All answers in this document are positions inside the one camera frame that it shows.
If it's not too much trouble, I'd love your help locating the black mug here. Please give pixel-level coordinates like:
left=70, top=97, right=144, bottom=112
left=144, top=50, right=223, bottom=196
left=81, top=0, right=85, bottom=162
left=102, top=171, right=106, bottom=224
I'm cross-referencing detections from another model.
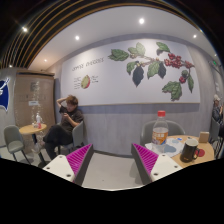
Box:
left=180, top=138, right=199, bottom=163

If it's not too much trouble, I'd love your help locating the wooden panel door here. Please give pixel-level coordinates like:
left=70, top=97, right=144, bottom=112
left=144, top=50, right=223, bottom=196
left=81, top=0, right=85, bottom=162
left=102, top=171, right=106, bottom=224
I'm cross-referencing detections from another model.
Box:
left=14, top=74, right=55, bottom=128

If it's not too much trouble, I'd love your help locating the white paper napkin on table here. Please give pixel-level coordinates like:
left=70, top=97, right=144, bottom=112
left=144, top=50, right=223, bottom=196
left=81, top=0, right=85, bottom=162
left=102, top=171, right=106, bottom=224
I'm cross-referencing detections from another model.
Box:
left=145, top=138, right=184, bottom=157

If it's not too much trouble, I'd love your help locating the round wooden table right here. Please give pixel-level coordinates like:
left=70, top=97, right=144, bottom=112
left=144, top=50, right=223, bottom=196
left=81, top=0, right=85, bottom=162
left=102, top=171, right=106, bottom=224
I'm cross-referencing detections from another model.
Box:
left=169, top=135, right=214, bottom=168

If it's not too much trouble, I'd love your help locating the seated person in black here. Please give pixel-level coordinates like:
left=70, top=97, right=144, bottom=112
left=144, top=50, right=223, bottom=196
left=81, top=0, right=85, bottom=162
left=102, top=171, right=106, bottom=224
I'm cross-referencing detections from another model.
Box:
left=34, top=95, right=84, bottom=160

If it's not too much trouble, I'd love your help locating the red coaster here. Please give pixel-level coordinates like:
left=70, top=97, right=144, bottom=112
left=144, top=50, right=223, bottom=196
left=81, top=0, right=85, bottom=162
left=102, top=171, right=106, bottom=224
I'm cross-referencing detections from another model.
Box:
left=196, top=149, right=205, bottom=157

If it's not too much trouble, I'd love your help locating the coffee cherries wall mural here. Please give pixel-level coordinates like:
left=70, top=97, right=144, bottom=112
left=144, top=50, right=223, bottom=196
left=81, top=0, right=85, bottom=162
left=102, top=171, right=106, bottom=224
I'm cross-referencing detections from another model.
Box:
left=61, top=39, right=200, bottom=106

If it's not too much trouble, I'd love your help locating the round wooden table left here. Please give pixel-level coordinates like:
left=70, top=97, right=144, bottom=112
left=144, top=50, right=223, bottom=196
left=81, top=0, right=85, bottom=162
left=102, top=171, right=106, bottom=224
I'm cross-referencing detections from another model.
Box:
left=18, top=123, right=48, bottom=167

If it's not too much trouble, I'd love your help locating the clear plastic bottle red cap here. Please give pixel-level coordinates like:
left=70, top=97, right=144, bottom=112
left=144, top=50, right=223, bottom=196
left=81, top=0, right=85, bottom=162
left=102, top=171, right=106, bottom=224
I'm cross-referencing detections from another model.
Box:
left=152, top=110, right=169, bottom=153

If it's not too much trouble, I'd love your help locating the grey chair far left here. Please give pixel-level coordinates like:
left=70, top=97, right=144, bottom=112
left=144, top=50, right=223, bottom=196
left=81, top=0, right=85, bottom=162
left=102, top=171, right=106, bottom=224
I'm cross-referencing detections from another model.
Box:
left=4, top=125, right=25, bottom=160

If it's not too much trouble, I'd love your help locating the grey chair behind right table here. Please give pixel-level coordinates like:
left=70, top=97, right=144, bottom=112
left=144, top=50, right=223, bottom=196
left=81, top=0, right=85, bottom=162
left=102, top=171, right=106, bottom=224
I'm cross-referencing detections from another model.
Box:
left=140, top=120, right=185, bottom=146

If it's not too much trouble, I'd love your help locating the small brown card stand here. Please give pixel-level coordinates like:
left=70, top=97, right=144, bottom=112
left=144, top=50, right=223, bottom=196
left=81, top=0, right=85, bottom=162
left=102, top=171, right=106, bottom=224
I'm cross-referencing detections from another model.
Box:
left=199, top=132, right=209, bottom=143

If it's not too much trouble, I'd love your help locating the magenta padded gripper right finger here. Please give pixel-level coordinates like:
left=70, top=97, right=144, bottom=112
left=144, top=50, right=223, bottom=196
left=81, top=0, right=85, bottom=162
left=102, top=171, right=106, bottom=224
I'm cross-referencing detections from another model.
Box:
left=131, top=143, right=182, bottom=185

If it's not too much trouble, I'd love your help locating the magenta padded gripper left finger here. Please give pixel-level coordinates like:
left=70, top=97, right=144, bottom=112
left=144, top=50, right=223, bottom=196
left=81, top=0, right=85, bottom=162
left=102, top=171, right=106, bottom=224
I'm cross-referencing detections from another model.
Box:
left=44, top=144, right=94, bottom=186

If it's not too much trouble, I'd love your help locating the grey chair under seated person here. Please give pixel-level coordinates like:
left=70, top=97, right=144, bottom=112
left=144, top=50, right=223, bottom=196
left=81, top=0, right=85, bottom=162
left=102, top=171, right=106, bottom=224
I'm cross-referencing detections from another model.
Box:
left=64, top=122, right=84, bottom=152

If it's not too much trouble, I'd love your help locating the person at right edge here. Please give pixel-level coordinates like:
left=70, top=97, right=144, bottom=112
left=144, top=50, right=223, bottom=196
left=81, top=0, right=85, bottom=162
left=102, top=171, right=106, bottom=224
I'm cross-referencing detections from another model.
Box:
left=212, top=94, right=223, bottom=125

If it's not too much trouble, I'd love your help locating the round wooden table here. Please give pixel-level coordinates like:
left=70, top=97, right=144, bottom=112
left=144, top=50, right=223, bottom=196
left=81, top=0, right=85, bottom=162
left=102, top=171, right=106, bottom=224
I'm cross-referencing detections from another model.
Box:
left=18, top=123, right=48, bottom=167
left=169, top=135, right=214, bottom=168

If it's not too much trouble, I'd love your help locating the blue white wall logo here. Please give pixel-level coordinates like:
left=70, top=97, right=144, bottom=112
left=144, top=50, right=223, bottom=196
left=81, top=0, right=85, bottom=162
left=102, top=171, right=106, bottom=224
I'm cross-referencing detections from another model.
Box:
left=0, top=78, right=10, bottom=111

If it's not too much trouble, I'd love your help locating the small bottle on left table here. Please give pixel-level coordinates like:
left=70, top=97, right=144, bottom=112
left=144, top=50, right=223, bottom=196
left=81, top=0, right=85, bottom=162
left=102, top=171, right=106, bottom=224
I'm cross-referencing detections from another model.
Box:
left=36, top=113, right=42, bottom=129

